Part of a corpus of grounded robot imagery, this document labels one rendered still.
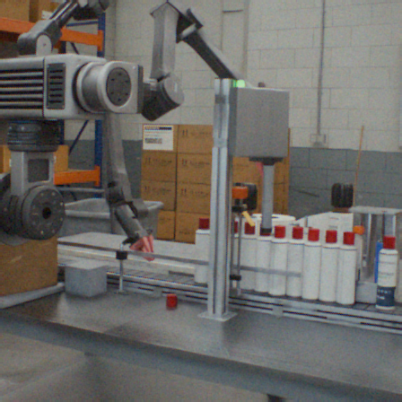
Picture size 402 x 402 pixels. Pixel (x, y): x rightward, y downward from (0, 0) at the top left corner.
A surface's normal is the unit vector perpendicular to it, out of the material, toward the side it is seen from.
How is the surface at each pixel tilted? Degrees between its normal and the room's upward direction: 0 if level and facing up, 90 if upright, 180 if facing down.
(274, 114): 90
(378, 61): 90
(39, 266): 90
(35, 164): 90
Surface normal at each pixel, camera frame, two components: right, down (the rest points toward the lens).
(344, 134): -0.55, 0.07
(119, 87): 0.84, 0.07
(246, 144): 0.45, 0.10
